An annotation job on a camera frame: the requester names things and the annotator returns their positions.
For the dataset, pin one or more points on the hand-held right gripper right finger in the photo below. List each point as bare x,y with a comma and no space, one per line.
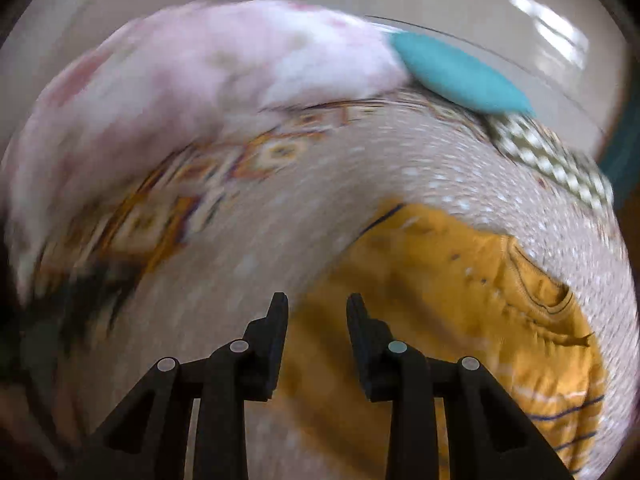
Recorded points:
356,320

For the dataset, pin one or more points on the olive checkered cloth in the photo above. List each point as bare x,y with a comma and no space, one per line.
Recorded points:
555,165

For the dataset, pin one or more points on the pink floral quilt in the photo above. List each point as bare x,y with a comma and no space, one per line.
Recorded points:
175,85

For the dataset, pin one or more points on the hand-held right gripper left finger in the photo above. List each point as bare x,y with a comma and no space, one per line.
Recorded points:
278,320

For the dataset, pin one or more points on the geometric patterned blanket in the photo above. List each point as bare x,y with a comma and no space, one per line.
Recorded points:
150,220

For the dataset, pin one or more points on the turquoise pillow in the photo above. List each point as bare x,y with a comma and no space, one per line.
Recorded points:
460,77

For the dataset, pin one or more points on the yellow striped shirt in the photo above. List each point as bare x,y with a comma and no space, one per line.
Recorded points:
450,310

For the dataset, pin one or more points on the teal door frame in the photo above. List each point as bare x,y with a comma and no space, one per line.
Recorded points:
622,150

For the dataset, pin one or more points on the beige dotted bedsheet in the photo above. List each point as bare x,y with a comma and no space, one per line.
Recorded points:
320,195

